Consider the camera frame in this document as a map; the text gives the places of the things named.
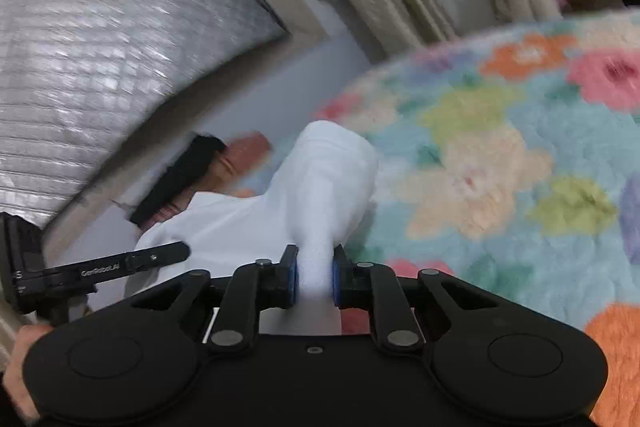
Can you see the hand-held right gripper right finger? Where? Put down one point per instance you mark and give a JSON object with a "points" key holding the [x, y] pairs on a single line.
{"points": [[341, 282]]}

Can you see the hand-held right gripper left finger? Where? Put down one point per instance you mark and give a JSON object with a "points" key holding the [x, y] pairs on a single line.
{"points": [[287, 281]]}

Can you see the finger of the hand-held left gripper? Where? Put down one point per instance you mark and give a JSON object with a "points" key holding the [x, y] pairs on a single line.
{"points": [[160, 254]]}

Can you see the white shirt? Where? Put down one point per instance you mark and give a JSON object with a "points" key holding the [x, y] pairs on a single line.
{"points": [[250, 222]]}

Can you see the person's left hand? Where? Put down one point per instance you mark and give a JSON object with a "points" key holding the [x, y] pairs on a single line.
{"points": [[22, 372]]}

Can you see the black and pink slipper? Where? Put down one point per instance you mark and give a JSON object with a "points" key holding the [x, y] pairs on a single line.
{"points": [[175, 177]]}

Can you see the floral fleece blanket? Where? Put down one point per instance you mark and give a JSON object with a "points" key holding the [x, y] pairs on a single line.
{"points": [[500, 147]]}

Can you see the white quilted mattress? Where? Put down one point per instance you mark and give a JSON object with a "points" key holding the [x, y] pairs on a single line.
{"points": [[110, 37]]}

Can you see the beige wooden frame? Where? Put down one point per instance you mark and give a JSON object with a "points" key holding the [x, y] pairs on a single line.
{"points": [[305, 14]]}

